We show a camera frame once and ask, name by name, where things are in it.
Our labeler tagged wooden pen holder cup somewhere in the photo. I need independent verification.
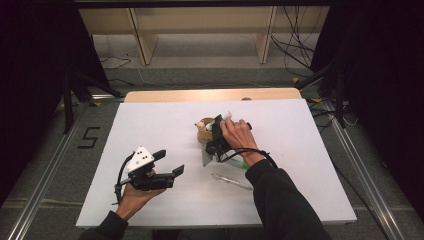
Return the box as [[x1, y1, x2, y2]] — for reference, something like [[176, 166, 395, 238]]
[[194, 116, 218, 145]]

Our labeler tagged wooden table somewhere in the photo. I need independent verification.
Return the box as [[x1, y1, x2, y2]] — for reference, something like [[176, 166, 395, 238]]
[[123, 87, 303, 104]]

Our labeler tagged metal floor rail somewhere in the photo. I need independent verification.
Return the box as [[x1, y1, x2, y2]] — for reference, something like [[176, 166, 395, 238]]
[[6, 103, 91, 240], [324, 99, 406, 240]]

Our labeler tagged right hand-held gripper cable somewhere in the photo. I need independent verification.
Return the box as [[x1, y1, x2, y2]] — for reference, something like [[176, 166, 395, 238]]
[[218, 147, 279, 169]]

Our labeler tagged bundle of black cables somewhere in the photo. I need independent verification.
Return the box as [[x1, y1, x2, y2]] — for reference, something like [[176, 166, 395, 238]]
[[269, 6, 318, 78]]

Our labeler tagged black metal stand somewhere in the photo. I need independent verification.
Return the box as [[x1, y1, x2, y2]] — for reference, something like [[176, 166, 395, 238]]
[[294, 59, 348, 129], [61, 71, 124, 134]]

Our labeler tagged person's left hand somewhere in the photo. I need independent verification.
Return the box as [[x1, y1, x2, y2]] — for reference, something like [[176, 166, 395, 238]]
[[115, 168, 167, 222]]

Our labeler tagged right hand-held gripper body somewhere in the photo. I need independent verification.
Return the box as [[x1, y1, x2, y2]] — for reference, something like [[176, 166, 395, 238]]
[[201, 129, 235, 168]]

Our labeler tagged person's right hand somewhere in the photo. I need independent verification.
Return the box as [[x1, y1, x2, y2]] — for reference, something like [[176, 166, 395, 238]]
[[219, 118, 267, 168]]

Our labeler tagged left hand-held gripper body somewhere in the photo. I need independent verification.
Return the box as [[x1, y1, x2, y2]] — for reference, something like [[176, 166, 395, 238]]
[[126, 145, 176, 192]]

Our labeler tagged white and teal marker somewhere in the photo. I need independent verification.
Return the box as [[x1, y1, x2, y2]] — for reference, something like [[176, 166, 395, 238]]
[[204, 110, 233, 132]]

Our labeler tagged black curtain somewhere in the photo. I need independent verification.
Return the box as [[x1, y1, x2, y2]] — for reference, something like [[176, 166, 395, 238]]
[[309, 0, 424, 221], [0, 0, 111, 208]]

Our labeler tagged clear pen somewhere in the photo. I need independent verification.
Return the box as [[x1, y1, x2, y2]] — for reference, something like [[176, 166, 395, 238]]
[[210, 172, 255, 192]]

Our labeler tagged thin black floor cable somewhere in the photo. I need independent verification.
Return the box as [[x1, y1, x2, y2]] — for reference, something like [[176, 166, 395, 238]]
[[99, 55, 133, 71]]

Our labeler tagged beige wooden desk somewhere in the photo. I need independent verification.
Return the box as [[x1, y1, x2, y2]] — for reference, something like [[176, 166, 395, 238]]
[[79, 6, 331, 66]]

